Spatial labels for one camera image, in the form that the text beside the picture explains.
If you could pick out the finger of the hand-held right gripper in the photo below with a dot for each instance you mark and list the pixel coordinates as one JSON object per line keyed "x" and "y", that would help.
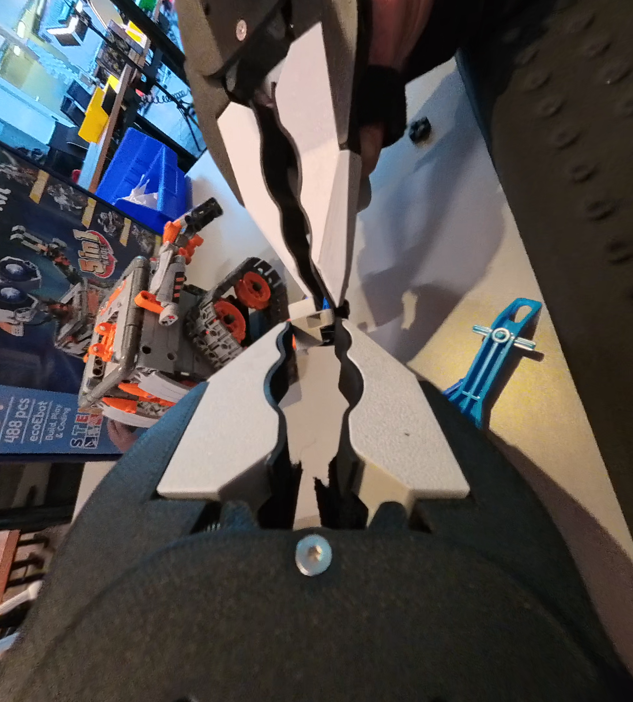
{"x": 327, "y": 132}
{"x": 245, "y": 143}

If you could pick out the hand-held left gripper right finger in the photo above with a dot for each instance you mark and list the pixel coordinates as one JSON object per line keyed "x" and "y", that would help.
{"x": 404, "y": 439}

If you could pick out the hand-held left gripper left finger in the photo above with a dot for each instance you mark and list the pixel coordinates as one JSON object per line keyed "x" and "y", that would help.
{"x": 223, "y": 439}

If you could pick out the light grey connector piece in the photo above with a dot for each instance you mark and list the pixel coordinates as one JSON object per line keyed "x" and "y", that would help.
{"x": 314, "y": 327}

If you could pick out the person's right hand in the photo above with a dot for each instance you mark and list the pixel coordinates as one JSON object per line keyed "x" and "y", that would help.
{"x": 410, "y": 33}

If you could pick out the black metal shelf rack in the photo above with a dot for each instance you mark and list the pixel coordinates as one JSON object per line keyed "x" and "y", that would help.
{"x": 146, "y": 44}

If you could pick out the small black round piece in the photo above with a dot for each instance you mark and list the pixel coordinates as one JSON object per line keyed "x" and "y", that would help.
{"x": 419, "y": 131}

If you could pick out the blue plastic storage bin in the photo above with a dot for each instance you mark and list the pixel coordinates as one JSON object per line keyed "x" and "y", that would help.
{"x": 141, "y": 176}

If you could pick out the blue plastic separator tool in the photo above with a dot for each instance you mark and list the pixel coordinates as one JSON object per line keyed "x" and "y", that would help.
{"x": 492, "y": 362}

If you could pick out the grey orange tracked toy robot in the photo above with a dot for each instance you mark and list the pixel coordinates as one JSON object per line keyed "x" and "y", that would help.
{"x": 163, "y": 329}

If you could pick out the yellow plastic bin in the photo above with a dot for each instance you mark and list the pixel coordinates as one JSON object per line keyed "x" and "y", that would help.
{"x": 95, "y": 115}

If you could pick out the blue robot kit box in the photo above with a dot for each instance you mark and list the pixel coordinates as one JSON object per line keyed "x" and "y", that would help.
{"x": 20, "y": 329}

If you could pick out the black dimpled mat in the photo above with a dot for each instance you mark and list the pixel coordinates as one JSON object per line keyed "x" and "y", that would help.
{"x": 591, "y": 219}

